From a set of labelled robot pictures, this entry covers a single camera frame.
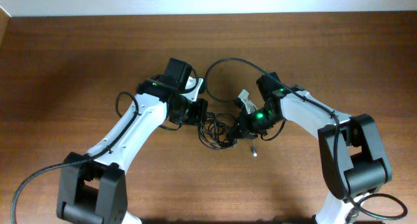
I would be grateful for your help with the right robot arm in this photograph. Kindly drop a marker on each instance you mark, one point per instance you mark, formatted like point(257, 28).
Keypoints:
point(354, 162)

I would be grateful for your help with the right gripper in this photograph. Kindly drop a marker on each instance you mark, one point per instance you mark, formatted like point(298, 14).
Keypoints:
point(247, 129)

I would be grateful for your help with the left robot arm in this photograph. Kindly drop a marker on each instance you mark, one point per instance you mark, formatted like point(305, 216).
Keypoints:
point(92, 186)

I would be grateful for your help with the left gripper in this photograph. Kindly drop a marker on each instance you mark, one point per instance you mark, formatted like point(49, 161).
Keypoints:
point(199, 116)

